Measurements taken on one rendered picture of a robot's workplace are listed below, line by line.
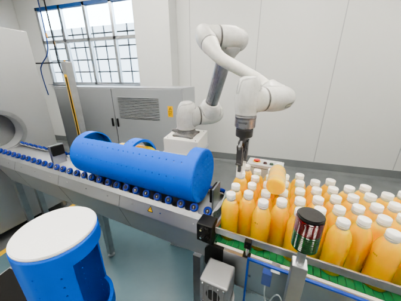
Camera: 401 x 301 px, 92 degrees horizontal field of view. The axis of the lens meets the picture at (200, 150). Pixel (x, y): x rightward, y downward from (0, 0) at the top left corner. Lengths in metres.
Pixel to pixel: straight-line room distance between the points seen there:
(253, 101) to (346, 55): 3.08
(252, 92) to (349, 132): 3.28
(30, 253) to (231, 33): 1.31
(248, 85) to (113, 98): 2.53
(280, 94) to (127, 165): 0.82
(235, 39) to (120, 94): 2.09
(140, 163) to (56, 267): 0.51
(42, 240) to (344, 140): 3.91
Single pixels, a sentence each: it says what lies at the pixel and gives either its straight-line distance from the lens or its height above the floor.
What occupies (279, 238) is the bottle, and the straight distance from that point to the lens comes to 0.92.
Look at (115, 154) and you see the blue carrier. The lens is 1.18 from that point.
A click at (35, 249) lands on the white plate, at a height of 1.04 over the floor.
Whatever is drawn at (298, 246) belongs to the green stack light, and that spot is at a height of 1.18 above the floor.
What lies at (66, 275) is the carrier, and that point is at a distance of 0.92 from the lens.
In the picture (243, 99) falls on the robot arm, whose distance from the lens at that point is 0.81.
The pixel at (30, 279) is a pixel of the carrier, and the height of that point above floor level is 0.95.
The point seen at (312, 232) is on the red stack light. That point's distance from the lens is 0.56.
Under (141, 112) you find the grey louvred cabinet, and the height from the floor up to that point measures 1.12.
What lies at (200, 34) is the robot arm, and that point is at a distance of 1.23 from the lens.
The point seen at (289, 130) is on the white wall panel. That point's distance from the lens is 3.78.
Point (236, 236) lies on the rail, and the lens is 0.88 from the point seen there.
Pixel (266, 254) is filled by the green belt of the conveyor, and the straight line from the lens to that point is 0.94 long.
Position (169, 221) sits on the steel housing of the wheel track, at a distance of 1.12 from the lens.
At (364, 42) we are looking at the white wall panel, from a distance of 3.89.
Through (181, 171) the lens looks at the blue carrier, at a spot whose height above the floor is 1.16.
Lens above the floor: 1.57
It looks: 21 degrees down
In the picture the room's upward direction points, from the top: straight up
